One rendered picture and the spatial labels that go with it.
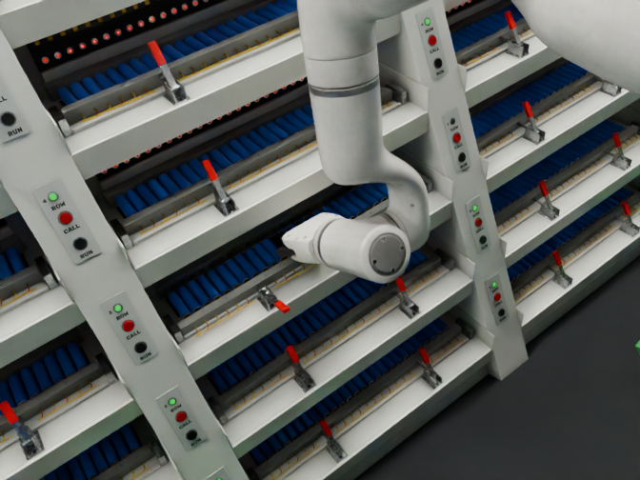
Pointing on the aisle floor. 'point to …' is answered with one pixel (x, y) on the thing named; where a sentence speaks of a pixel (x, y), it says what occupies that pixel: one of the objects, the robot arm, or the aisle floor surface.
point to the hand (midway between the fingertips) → (296, 233)
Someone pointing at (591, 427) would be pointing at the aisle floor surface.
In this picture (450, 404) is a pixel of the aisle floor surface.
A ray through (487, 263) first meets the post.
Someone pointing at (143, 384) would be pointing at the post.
